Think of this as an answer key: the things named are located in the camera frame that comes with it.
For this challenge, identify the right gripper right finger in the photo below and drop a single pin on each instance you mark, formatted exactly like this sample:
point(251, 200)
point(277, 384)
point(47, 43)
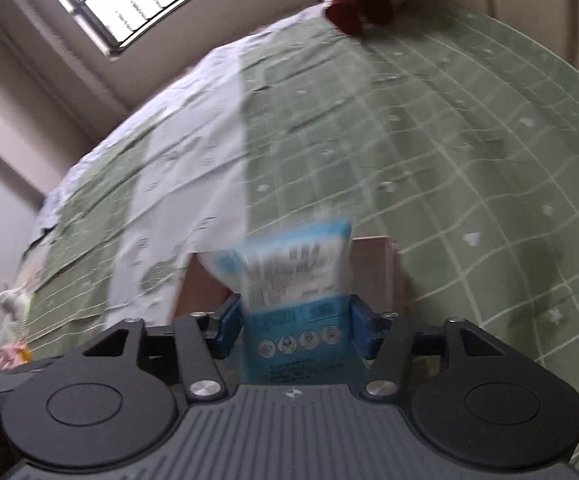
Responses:
point(385, 339)

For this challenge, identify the pink cardboard box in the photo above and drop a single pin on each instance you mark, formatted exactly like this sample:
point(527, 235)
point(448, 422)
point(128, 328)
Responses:
point(371, 269)

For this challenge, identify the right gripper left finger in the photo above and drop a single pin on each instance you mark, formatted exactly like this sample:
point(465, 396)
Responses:
point(200, 342)

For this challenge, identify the white plush at bedside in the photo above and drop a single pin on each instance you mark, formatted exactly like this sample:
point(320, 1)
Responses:
point(15, 304)

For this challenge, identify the green white bedspread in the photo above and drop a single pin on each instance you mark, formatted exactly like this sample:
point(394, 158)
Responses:
point(453, 134)

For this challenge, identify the blue wet wipes pack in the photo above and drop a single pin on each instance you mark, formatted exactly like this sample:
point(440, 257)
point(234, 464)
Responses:
point(307, 342)

